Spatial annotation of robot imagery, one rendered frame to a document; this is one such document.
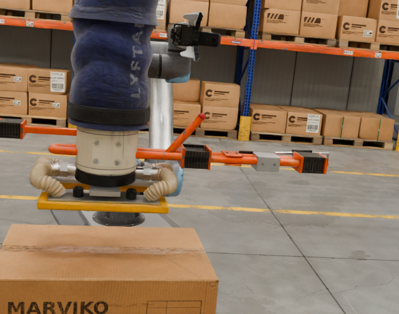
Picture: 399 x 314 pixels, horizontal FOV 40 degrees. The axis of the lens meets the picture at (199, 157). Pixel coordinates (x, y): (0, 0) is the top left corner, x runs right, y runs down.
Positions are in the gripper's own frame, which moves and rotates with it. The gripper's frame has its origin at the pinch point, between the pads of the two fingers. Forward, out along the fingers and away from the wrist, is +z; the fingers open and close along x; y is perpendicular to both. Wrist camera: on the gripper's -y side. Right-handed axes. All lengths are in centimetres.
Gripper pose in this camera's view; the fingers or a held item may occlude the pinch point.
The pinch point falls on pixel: (201, 37)
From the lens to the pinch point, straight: 174.6
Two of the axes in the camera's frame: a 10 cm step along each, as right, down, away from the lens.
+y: -9.8, -0.5, -1.8
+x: 0.9, -9.7, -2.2
